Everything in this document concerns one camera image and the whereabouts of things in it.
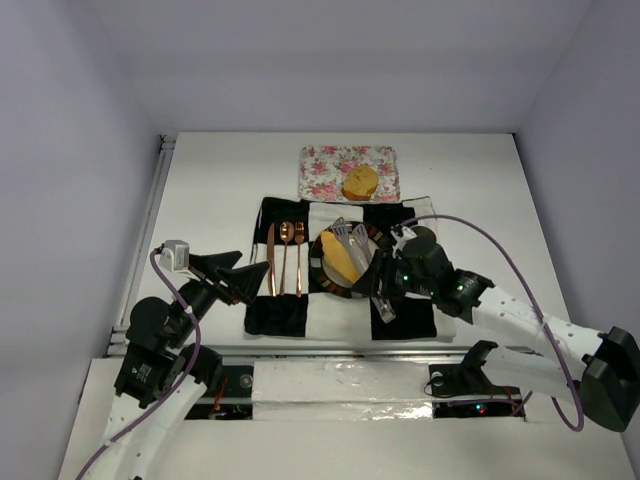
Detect silver metal tongs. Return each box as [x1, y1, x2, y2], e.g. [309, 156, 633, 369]
[330, 217, 395, 323]

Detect yellow oval bread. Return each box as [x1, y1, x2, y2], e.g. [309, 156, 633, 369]
[320, 230, 360, 284]

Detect brown round bread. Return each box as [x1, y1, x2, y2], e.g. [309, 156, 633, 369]
[342, 165, 379, 201]

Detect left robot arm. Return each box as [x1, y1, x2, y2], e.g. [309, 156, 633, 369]
[77, 240, 270, 479]

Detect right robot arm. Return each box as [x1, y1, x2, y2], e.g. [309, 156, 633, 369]
[353, 238, 639, 432]

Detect metal cup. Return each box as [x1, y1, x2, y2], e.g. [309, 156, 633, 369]
[411, 225, 436, 242]

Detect black white checkered cloth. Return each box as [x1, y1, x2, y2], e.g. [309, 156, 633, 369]
[244, 196, 455, 345]

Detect dark rimmed round plate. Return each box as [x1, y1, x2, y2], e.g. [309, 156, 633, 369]
[309, 221, 392, 299]

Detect copper knife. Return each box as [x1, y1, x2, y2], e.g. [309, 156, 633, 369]
[267, 223, 277, 297]

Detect copper spoon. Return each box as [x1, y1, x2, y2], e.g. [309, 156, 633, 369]
[279, 221, 295, 296]

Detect copper fork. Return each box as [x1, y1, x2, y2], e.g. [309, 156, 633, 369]
[294, 221, 304, 298]

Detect floral rectangular tray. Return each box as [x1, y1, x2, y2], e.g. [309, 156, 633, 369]
[298, 145, 400, 203]

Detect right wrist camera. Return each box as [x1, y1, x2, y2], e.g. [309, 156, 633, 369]
[391, 225, 417, 250]

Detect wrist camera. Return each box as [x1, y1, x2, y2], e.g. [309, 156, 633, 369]
[391, 225, 417, 250]
[158, 240, 190, 273]

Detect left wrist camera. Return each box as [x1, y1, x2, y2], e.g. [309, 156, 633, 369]
[158, 240, 190, 273]

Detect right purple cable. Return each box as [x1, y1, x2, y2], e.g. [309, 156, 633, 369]
[399, 214, 586, 432]

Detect aluminium rail frame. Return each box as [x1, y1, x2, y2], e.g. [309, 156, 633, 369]
[102, 133, 566, 406]

